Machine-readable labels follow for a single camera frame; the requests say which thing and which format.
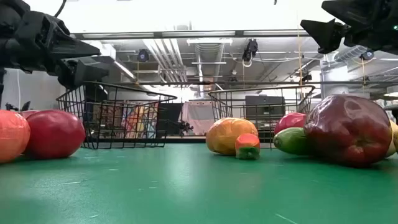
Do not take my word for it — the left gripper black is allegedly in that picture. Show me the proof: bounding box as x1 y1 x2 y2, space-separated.
0 11 110 91

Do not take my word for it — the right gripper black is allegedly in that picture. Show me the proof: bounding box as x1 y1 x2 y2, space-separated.
300 0 398 55

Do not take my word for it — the red tomato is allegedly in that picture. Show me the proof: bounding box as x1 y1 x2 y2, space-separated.
0 109 31 164

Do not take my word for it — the dark red apple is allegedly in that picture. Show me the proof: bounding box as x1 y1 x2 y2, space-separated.
303 94 393 169

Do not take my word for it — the yellow mango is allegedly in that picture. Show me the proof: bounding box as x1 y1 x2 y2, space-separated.
385 119 398 158

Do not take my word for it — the green cucumber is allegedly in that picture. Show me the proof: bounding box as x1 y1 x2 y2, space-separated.
272 126 312 156

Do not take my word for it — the orange potato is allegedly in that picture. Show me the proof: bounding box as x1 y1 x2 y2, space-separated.
205 117 259 156

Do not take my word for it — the black round spotlight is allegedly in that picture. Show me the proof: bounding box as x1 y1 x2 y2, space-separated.
360 49 376 62
136 49 150 63

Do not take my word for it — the white round column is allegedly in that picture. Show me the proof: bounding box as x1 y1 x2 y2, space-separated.
320 67 351 98

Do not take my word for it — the colourful painting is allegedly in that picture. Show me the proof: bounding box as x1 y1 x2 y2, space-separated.
93 102 159 139

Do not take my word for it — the black monitor box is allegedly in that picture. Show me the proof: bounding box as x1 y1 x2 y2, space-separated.
244 95 286 125

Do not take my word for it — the black panel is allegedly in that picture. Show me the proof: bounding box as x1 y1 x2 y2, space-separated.
156 102 184 138

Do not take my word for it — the dark horizontal pipe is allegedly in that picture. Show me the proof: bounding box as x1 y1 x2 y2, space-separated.
118 80 398 87

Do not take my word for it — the white flat light fixture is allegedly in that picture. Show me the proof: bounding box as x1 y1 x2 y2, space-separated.
186 37 233 46

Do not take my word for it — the pink cloth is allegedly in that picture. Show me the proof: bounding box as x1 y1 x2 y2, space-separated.
181 100 215 136

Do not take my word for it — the corrugated silver duct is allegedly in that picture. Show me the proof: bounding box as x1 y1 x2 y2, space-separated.
334 45 371 63

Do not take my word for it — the grey metal frame bar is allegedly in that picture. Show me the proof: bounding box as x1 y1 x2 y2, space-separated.
70 29 312 40

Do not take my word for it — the black device with white cable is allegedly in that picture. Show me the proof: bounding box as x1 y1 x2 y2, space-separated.
241 39 259 68

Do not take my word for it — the black wire basket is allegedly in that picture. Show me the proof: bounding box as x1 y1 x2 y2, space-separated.
55 81 178 150

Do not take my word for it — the bronze wire basket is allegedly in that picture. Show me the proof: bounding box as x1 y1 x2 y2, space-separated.
207 84 317 150

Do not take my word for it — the silver ventilation duct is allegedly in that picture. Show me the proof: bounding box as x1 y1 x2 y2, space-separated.
194 42 225 94

